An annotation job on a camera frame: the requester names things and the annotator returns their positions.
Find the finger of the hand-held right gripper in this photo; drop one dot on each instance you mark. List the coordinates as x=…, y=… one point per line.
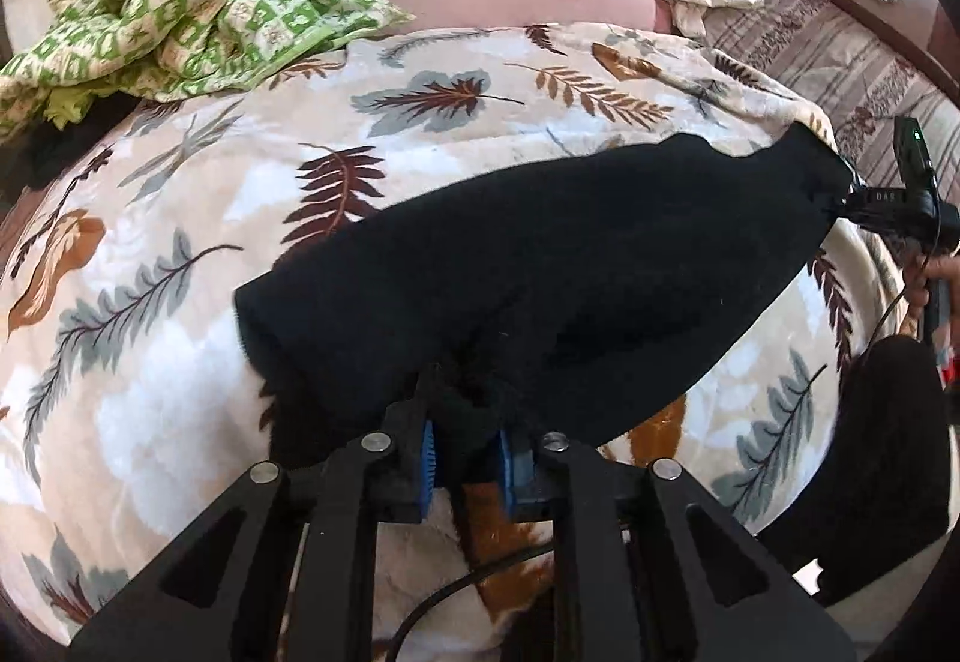
x=847, y=203

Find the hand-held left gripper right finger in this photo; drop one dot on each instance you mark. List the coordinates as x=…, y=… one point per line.
x=507, y=471

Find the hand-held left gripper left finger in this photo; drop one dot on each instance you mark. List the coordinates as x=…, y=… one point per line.
x=430, y=463

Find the black pants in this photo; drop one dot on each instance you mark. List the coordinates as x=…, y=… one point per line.
x=540, y=272

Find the person's right hand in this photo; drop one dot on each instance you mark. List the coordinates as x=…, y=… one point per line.
x=916, y=291

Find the brown patterned sofa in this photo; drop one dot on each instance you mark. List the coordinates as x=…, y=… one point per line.
x=840, y=54

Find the person's black trouser leg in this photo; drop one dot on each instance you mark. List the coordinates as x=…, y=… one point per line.
x=877, y=467

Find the leaf printed beige blanket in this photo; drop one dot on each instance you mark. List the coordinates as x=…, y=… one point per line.
x=187, y=302

